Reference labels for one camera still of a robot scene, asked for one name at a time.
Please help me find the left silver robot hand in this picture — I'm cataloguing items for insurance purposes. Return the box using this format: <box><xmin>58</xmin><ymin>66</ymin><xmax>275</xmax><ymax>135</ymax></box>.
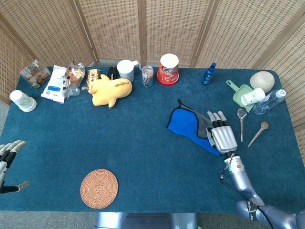
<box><xmin>0</xmin><ymin>140</ymin><xmax>31</xmax><ymax>194</ymax></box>

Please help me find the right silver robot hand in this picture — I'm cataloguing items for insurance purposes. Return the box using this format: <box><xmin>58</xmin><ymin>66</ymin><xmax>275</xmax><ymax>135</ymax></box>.
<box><xmin>205</xmin><ymin>110</ymin><xmax>238</xmax><ymax>155</ymax></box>

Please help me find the grey and blue cloth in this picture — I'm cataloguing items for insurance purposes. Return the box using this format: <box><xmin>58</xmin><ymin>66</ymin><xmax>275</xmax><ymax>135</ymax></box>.
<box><xmin>166</xmin><ymin>99</ymin><xmax>222</xmax><ymax>156</ymax></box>

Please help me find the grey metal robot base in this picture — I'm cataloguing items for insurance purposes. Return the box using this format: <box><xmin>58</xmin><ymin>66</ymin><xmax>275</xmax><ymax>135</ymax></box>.
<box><xmin>95</xmin><ymin>212</ymin><xmax>199</xmax><ymax>229</ymax></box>

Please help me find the silver metal spoon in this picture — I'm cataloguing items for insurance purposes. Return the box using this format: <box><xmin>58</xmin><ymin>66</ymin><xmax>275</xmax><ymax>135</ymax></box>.
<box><xmin>237</xmin><ymin>107</ymin><xmax>248</xmax><ymax>143</ymax></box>

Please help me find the green plastic scoop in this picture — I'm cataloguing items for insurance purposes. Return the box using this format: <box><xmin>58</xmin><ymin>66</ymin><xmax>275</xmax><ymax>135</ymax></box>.
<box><xmin>225</xmin><ymin>80</ymin><xmax>257</xmax><ymax>113</ymax></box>

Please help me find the white paper cup green print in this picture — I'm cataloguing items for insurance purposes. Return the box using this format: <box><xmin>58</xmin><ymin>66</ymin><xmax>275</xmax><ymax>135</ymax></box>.
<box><xmin>9</xmin><ymin>90</ymin><xmax>37</xmax><ymax>113</ymax></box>
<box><xmin>240</xmin><ymin>87</ymin><xmax>266</xmax><ymax>106</ymax></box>

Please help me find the clear plastic water bottle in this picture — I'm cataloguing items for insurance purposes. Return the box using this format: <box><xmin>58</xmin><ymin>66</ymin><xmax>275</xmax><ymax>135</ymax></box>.
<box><xmin>253</xmin><ymin>89</ymin><xmax>286</xmax><ymax>115</ymax></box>

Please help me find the blue spray bottle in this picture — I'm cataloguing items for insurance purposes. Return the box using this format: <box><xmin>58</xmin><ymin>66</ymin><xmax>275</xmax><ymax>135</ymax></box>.
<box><xmin>201</xmin><ymin>62</ymin><xmax>217</xmax><ymax>86</ymax></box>

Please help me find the beige bowl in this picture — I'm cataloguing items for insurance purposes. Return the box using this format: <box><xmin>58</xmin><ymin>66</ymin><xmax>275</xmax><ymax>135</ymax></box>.
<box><xmin>249</xmin><ymin>71</ymin><xmax>275</xmax><ymax>93</ymax></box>

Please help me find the white snack bag blue label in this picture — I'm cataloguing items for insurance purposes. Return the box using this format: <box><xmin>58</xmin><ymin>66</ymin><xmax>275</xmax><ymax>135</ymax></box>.
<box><xmin>41</xmin><ymin>64</ymin><xmax>68</xmax><ymax>104</ymax></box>

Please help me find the clear plastic cookie box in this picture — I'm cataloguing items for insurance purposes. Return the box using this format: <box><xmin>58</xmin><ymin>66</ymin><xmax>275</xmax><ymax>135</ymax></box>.
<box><xmin>20</xmin><ymin>59</ymin><xmax>52</xmax><ymax>89</ymax></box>

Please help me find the red instant noodle cup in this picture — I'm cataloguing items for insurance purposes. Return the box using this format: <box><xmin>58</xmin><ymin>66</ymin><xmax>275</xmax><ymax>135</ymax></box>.
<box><xmin>156</xmin><ymin>53</ymin><xmax>180</xmax><ymax>85</ymax></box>

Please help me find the teal table cover cloth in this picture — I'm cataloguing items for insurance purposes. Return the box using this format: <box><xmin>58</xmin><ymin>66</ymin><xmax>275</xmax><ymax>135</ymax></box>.
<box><xmin>0</xmin><ymin>66</ymin><xmax>305</xmax><ymax>213</ymax></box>

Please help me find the clear jar of biscuit sticks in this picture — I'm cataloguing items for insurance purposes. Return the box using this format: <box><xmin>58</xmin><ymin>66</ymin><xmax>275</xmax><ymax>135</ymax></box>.
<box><xmin>142</xmin><ymin>65</ymin><xmax>154</xmax><ymax>88</ymax></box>

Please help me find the round woven rattan coaster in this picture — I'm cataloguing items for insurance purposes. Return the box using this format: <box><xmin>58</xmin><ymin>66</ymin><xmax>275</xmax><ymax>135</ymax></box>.
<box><xmin>80</xmin><ymin>168</ymin><xmax>119</xmax><ymax>210</ymax></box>

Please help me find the clear bag of pastries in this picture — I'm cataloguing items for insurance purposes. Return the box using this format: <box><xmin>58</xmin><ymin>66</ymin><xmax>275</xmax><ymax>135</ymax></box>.
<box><xmin>63</xmin><ymin>61</ymin><xmax>86</xmax><ymax>96</ymax></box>

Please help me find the brown chocolate box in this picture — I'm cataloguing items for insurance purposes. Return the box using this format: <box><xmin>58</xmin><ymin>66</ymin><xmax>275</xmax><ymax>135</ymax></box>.
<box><xmin>82</xmin><ymin>68</ymin><xmax>101</xmax><ymax>91</ymax></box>

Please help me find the yellow plush toy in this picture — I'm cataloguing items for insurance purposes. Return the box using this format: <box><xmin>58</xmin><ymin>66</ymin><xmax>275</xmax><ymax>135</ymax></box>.
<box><xmin>87</xmin><ymin>74</ymin><xmax>133</xmax><ymax>109</ymax></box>

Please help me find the black object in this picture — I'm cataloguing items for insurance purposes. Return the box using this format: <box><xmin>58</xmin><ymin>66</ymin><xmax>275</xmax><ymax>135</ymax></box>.
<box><xmin>107</xmin><ymin>66</ymin><xmax>121</xmax><ymax>81</ymax></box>

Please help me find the bamboo folding screen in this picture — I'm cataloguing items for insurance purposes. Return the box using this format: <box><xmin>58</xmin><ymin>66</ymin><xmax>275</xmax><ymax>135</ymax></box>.
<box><xmin>0</xmin><ymin>0</ymin><xmax>305</xmax><ymax>128</ymax></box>

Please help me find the pale blue handled mug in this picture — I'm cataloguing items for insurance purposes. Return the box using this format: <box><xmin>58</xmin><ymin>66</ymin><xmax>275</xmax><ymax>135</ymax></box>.
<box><xmin>116</xmin><ymin>59</ymin><xmax>142</xmax><ymax>83</ymax></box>

